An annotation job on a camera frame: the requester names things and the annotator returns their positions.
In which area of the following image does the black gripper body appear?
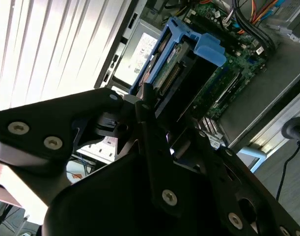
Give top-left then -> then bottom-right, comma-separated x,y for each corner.
41,148 -> 223,236

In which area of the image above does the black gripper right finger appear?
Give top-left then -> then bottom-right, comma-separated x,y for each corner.
189,122 -> 300,236

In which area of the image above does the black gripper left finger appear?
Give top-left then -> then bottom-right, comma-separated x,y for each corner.
0,83 -> 188,218

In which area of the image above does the hard disk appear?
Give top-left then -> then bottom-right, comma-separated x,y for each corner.
129,16 -> 226,121

